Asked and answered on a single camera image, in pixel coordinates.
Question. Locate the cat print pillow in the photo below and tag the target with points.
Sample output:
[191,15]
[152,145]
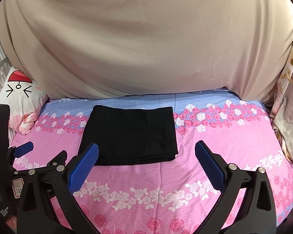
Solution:
[19,97]

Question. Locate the pink floral bed sheet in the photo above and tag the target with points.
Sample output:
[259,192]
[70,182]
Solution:
[185,151]

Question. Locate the cream floral cloth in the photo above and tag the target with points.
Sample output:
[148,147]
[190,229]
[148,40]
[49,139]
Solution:
[288,102]

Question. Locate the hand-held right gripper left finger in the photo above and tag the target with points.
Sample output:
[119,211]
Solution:
[84,168]

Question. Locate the beige curtain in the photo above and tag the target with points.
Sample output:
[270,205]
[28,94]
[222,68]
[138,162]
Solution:
[136,41]

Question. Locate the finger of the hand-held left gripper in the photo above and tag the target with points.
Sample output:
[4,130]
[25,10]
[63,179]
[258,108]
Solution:
[24,149]
[57,159]

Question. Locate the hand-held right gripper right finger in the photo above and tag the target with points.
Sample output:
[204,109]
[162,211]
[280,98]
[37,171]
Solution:
[210,167]

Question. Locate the black pants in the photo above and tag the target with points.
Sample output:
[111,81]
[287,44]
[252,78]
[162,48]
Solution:
[129,131]

